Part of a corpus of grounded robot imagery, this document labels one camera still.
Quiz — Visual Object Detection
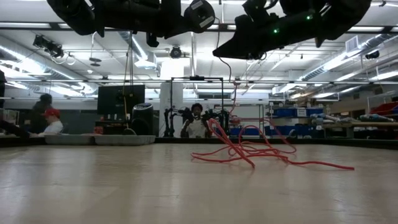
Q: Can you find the black rig frame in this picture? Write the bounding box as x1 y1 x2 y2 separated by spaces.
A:
170 75 224 138

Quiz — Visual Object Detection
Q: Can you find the black monitor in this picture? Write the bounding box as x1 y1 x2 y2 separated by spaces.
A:
97 84 146 116

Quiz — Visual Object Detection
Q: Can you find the wooden work table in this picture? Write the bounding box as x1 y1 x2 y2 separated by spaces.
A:
323 121 398 139

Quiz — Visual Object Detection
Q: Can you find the black ceiling camera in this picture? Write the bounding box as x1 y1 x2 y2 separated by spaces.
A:
170 45 183 59
32 34 65 59

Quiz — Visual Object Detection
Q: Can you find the person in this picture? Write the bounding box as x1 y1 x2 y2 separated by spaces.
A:
39 108 65 135
27 93 53 134
180 103 214 139

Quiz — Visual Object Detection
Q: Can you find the black aluminium table frame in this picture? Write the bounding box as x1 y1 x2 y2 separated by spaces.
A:
0 119 398 149

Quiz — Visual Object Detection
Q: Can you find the red wire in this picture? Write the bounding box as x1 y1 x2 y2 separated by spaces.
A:
191 18 355 171

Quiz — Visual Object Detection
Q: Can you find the white ceiling vent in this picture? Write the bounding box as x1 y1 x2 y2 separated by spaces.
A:
345 35 360 54

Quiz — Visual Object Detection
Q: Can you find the grey tool kit case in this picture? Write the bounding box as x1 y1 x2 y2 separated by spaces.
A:
45 133 156 146

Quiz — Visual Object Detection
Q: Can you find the black overhead light bar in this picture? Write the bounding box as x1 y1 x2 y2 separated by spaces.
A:
0 21 398 34

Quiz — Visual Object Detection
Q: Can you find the red storage bin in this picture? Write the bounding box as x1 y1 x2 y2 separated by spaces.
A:
369 101 398 116

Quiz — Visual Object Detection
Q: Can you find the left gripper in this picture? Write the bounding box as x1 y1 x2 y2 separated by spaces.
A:
99 0 187 48

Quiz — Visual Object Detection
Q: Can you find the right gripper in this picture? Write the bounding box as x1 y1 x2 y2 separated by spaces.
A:
213 0 301 60

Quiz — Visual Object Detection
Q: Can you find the black wire spool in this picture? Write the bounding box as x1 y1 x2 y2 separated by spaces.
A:
183 0 216 34

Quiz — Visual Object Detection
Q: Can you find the blue storage bin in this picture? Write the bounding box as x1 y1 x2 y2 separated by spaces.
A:
264 124 324 137
273 107 324 118

